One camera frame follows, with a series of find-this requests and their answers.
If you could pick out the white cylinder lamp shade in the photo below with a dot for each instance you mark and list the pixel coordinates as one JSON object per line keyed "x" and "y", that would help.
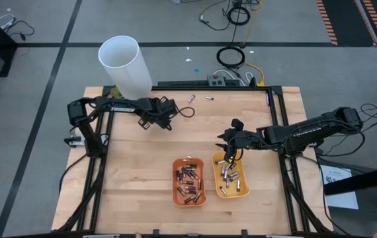
{"x": 125, "y": 66}

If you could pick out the white metal bracket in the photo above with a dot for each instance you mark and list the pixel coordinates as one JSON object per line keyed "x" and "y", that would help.
{"x": 72, "y": 141}

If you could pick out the white paper sheet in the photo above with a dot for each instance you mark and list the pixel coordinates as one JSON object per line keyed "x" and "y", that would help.
{"x": 339, "y": 198}

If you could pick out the black metal beam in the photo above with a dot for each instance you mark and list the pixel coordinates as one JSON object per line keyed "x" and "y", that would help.
{"x": 360, "y": 180}

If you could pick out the black copper-top battery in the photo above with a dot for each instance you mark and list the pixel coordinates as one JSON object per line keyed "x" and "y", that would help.
{"x": 184, "y": 175}
{"x": 199, "y": 185}
{"x": 178, "y": 175}
{"x": 189, "y": 182}
{"x": 190, "y": 172}
{"x": 195, "y": 175}
{"x": 190, "y": 166}
{"x": 182, "y": 190}
{"x": 191, "y": 189}
{"x": 189, "y": 199}
{"x": 197, "y": 197}

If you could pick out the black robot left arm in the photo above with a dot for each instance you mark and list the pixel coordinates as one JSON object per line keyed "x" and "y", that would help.
{"x": 122, "y": 109}

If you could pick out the grey power strip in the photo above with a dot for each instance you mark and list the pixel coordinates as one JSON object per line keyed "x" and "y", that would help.
{"x": 216, "y": 80}

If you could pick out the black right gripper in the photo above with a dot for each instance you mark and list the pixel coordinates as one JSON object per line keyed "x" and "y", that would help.
{"x": 246, "y": 139}

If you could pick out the yellow plastic bin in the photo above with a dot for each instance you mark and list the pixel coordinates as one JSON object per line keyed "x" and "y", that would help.
{"x": 244, "y": 190}

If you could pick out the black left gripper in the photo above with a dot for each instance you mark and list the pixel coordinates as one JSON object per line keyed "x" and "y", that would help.
{"x": 162, "y": 109}

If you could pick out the orange plastic bin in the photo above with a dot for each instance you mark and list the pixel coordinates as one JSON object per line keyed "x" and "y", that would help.
{"x": 175, "y": 183}

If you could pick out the black aluminium table frame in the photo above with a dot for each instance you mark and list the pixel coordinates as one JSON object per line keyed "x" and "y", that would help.
{"x": 208, "y": 88}

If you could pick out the long black power strip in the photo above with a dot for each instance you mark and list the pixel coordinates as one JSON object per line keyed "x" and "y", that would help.
{"x": 182, "y": 83}

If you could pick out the silver red battery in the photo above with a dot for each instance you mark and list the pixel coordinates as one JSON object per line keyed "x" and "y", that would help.
{"x": 192, "y": 98}

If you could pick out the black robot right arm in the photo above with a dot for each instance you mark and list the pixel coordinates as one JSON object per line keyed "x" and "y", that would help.
{"x": 307, "y": 130}

